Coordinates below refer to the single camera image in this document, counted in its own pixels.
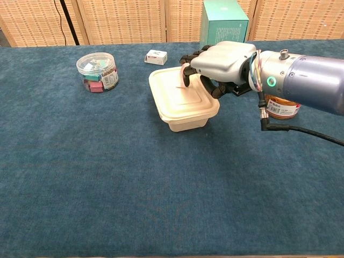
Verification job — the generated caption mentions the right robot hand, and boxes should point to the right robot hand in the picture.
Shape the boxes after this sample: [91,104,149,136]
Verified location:
[179,41,257,99]

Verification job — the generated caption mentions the pink paper strip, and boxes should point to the pink paper strip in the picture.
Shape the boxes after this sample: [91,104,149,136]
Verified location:
[179,63,189,88]

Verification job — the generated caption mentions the teal green cardboard box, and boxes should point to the teal green cardboard box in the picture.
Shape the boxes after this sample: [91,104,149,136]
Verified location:
[199,0,250,46]

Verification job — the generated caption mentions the small white staples box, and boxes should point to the small white staples box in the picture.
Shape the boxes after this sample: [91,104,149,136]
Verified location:
[144,49,168,66]

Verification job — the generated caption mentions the black stapler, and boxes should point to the black stapler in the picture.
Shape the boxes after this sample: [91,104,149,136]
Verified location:
[232,83,253,97]

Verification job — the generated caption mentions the cream lidded plastic container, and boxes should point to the cream lidded plastic container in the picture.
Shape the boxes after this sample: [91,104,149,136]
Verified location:
[148,66,220,133]

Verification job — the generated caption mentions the clear jar of rubber bands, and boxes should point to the clear jar of rubber bands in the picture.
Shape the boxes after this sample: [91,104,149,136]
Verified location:
[264,94,301,120]

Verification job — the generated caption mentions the woven bamboo folding screen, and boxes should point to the woven bamboo folding screen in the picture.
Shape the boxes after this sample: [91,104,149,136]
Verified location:
[0,0,344,48]

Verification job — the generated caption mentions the clear jar of binder clips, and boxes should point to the clear jar of binder clips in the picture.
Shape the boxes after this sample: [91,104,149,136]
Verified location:
[76,52,119,94]

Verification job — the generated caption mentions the blue fabric table cover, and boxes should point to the blue fabric table cover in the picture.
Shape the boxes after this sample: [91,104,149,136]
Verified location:
[0,39,344,256]

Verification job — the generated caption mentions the black stand pole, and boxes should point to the black stand pole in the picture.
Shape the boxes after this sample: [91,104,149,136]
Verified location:
[59,0,81,46]

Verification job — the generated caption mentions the coloured wrist wires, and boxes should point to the coloured wrist wires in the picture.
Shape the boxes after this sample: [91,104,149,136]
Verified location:
[248,49,263,91]

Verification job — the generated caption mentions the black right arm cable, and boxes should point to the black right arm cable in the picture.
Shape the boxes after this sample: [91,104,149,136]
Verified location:
[258,91,344,147]

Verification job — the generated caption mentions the thin black background cable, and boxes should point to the thin black background cable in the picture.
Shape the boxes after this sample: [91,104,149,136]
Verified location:
[53,0,67,46]

